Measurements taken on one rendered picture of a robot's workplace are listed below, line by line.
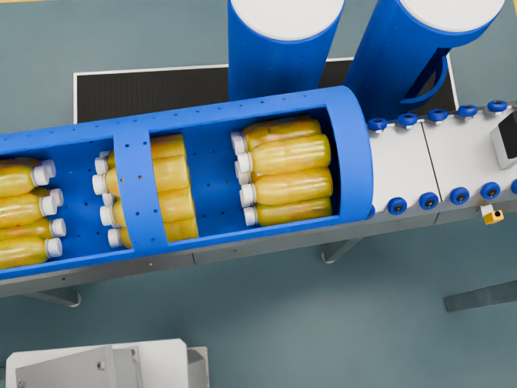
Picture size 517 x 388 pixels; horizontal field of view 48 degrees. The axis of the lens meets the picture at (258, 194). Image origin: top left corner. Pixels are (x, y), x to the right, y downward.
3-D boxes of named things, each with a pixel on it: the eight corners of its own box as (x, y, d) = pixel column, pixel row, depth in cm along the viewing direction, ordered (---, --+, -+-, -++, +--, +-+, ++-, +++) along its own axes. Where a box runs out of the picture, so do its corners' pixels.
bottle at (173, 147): (188, 165, 125) (110, 176, 123) (182, 134, 123) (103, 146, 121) (188, 173, 118) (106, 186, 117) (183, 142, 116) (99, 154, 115)
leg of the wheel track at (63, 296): (82, 306, 219) (25, 289, 158) (66, 308, 218) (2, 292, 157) (81, 290, 220) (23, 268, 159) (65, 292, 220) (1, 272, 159)
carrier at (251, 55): (316, 139, 224) (280, 78, 229) (368, 12, 139) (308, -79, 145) (251, 172, 219) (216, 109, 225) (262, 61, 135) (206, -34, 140)
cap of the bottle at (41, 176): (41, 187, 119) (50, 185, 120) (35, 183, 116) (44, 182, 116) (39, 168, 120) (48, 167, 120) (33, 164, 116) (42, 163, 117)
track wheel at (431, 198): (441, 194, 132) (437, 189, 134) (421, 197, 132) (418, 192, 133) (438, 209, 135) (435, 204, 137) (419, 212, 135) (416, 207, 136)
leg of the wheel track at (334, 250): (337, 262, 227) (375, 231, 166) (322, 265, 226) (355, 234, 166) (334, 247, 228) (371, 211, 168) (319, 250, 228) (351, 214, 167)
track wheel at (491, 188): (503, 184, 134) (499, 178, 135) (485, 187, 133) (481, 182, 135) (500, 199, 136) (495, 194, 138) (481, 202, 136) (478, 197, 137)
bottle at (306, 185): (331, 165, 116) (249, 178, 115) (335, 199, 117) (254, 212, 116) (324, 162, 123) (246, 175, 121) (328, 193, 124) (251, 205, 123)
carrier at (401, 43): (322, 138, 224) (393, 163, 222) (377, 11, 139) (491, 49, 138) (344, 75, 231) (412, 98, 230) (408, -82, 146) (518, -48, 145)
